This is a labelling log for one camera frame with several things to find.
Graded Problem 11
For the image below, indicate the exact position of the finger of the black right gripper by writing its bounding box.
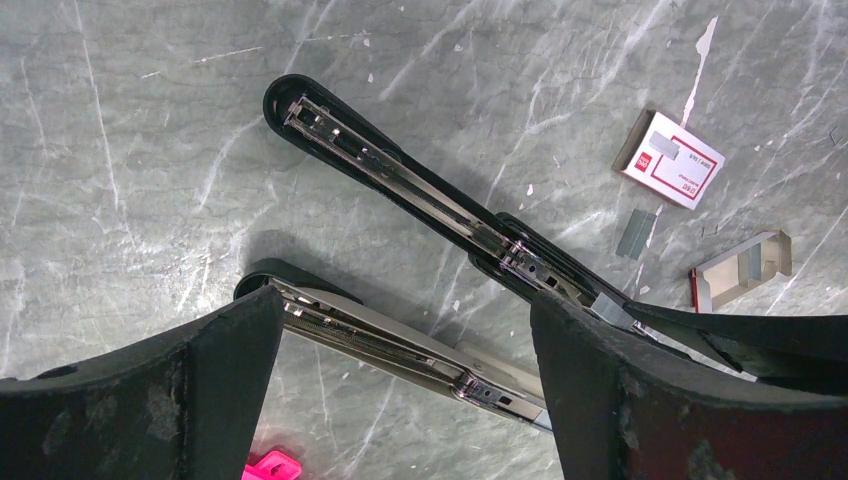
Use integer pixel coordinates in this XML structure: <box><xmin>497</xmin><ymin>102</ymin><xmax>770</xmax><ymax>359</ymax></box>
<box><xmin>623</xmin><ymin>301</ymin><xmax>847</xmax><ymax>397</ymax></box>

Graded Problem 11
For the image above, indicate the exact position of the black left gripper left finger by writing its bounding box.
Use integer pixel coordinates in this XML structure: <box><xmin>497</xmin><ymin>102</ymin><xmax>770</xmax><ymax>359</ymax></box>
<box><xmin>1</xmin><ymin>287</ymin><xmax>285</xmax><ymax>479</ymax></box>

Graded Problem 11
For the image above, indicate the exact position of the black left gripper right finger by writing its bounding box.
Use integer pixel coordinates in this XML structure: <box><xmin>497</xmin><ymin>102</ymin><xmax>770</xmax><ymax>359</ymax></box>
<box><xmin>530</xmin><ymin>294</ymin><xmax>847</xmax><ymax>479</ymax></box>

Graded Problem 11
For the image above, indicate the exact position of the red white staple box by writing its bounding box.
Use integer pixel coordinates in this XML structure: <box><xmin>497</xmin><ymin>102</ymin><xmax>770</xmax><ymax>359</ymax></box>
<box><xmin>612</xmin><ymin>109</ymin><xmax>725</xmax><ymax>210</ymax></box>

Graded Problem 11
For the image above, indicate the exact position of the black stapler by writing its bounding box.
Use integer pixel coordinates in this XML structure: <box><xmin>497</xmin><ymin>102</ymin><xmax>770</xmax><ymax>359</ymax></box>
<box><xmin>263</xmin><ymin>74</ymin><xmax>628</xmax><ymax>308</ymax></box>

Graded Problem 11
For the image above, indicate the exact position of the silver staple strip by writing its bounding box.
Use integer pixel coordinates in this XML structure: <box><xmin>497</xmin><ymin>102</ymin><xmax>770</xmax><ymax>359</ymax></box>
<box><xmin>615</xmin><ymin>209</ymin><xmax>657</xmax><ymax>260</ymax></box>
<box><xmin>590</xmin><ymin>293</ymin><xmax>636</xmax><ymax>331</ymax></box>

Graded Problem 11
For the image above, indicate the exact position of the beige stapler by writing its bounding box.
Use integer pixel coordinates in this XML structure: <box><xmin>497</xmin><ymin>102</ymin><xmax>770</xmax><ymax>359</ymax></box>
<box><xmin>234</xmin><ymin>258</ymin><xmax>553</xmax><ymax>433</ymax></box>

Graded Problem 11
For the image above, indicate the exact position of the pink plastic clip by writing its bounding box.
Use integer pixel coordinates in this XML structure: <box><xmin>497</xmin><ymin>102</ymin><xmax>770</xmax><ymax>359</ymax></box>
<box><xmin>241</xmin><ymin>450</ymin><xmax>302</xmax><ymax>480</ymax></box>

